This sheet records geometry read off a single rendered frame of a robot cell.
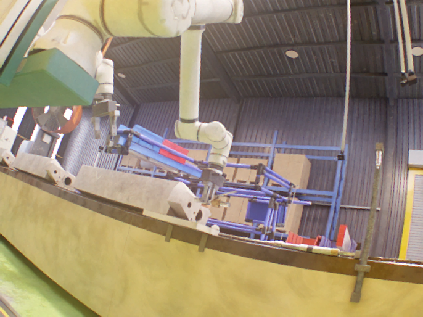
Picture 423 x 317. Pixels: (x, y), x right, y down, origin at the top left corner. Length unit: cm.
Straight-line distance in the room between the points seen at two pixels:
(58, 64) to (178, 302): 121
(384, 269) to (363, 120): 1209
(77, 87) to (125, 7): 20
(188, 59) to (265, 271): 95
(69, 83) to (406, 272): 123
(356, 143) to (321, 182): 211
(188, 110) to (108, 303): 118
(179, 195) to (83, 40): 106
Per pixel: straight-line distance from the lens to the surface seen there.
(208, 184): 147
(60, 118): 832
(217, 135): 139
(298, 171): 1121
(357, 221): 1186
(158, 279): 162
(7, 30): 81
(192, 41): 135
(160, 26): 69
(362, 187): 1216
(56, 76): 67
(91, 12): 77
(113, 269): 187
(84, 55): 72
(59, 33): 74
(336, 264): 126
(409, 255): 1163
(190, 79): 138
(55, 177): 280
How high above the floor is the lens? 72
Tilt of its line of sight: 18 degrees up
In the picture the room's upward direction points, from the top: 15 degrees clockwise
